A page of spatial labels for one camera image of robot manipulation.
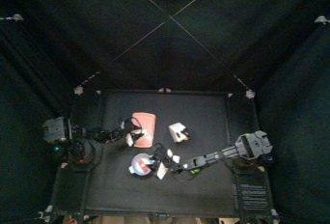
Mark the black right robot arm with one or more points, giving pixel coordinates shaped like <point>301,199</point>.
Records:
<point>249,145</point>

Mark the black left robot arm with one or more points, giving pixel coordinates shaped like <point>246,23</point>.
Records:
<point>55,130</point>

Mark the red toy salmon piece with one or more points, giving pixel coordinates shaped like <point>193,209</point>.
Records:
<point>143,170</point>

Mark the white speckled rice block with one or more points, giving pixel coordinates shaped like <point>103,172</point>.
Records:
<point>143,132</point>

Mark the pink plastic tray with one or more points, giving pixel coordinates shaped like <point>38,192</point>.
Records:
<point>146,120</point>

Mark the light blue toy bowl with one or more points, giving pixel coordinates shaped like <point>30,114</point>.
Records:
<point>137,163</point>

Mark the white angular toy box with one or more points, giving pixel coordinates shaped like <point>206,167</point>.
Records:
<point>176,130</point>

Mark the black cloth backdrop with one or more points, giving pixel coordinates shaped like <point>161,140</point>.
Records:
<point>165,57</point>

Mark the grey metal frame clamp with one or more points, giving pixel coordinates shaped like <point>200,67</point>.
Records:
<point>321,19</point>
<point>17,17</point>

